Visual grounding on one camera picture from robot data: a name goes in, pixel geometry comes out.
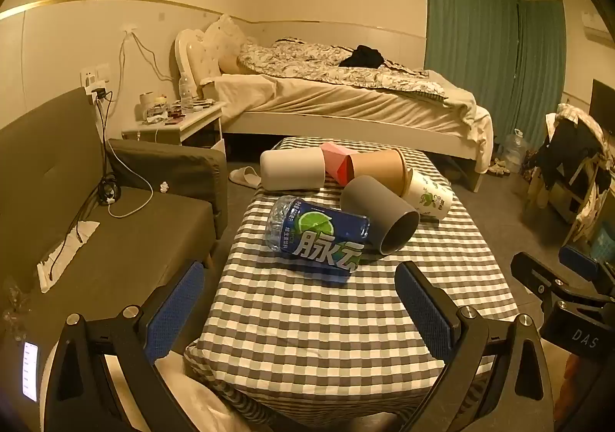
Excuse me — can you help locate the blue label plastic bottle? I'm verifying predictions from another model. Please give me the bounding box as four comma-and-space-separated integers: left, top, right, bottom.
265, 195, 372, 287

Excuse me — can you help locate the large water jug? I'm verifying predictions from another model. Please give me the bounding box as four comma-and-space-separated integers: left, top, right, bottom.
501, 128, 528, 174

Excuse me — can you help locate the pink box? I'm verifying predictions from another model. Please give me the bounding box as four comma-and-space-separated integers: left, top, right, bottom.
321, 142, 360, 187

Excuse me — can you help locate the white bed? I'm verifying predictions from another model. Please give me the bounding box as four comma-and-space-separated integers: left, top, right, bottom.
174, 13, 495, 193

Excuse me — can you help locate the black television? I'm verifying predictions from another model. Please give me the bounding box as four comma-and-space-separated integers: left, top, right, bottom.
589, 78, 615, 126

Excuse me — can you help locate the smartphone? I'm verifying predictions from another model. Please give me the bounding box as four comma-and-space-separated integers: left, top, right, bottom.
21, 341, 42, 403

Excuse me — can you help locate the green curtain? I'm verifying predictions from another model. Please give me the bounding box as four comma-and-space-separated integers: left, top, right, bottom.
424, 0, 568, 125

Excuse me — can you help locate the white printed paper cup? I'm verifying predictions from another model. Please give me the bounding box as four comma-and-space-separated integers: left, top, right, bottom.
401, 167, 455, 221

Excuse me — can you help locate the beige slipper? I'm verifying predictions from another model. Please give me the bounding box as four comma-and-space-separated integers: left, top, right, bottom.
228, 166, 263, 187

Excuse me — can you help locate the white plastic cup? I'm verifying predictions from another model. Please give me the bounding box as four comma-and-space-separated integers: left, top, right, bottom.
260, 147, 328, 191

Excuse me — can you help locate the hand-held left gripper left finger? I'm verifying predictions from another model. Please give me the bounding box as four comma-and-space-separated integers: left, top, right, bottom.
43, 260, 207, 432

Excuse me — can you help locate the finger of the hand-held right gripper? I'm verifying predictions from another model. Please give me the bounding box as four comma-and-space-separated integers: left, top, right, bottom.
510, 251, 570, 314
558, 245, 615, 300

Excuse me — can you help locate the chair with clothes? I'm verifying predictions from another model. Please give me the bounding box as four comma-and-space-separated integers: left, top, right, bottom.
525, 100, 615, 246

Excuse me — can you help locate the floral quilt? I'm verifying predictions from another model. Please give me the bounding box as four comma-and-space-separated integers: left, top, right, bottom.
237, 40, 450, 102

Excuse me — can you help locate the checkered tablecloth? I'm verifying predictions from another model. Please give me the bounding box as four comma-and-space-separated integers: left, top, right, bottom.
184, 136, 520, 416

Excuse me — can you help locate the white air conditioner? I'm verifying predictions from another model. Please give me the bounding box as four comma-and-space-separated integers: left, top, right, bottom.
580, 9, 615, 49

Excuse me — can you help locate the white charging cable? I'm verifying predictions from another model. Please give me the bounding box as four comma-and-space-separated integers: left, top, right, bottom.
103, 28, 170, 219

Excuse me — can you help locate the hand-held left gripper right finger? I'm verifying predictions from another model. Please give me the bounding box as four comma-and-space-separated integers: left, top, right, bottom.
394, 261, 554, 432

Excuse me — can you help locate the brown paper cup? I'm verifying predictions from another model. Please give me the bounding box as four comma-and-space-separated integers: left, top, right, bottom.
347, 148, 413, 197

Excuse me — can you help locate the grey cup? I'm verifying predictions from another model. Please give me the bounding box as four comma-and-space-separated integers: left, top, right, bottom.
340, 175, 421, 256

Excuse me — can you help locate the grey sofa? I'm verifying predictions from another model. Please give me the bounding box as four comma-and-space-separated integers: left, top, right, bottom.
0, 86, 229, 432

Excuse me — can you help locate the white nightstand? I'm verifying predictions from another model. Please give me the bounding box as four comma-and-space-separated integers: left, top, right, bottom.
121, 101, 226, 158

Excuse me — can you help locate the clear plastic bottle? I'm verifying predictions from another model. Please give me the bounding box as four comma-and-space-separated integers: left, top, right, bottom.
179, 71, 196, 112

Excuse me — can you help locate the white cloth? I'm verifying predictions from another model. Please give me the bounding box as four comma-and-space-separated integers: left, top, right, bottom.
103, 350, 253, 432

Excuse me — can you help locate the black garment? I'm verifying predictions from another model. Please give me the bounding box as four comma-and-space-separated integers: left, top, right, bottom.
339, 45, 386, 68

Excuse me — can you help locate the white power strip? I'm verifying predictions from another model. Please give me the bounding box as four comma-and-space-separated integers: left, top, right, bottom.
37, 219, 101, 294

